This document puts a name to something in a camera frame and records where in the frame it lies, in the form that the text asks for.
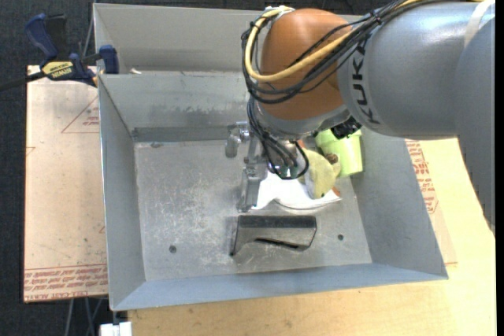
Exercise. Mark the white flat sheet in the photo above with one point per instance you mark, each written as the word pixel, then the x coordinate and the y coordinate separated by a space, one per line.
pixel 287 193

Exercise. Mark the yellow-green plush toy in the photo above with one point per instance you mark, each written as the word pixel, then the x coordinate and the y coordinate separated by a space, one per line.
pixel 321 175

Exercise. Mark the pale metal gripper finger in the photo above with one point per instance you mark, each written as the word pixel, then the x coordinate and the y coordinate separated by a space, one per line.
pixel 245 193
pixel 256 189

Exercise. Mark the black wedge-shaped block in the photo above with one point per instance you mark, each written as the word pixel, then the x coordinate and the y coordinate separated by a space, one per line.
pixel 275 228

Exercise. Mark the brown cardboard board red print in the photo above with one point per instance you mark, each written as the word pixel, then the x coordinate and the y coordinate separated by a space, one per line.
pixel 63 189

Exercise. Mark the grey metal bin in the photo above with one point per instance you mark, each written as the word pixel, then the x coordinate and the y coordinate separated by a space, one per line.
pixel 189 189

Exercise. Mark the lime green plastic cup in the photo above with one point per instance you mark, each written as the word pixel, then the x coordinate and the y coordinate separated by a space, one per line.
pixel 348 155

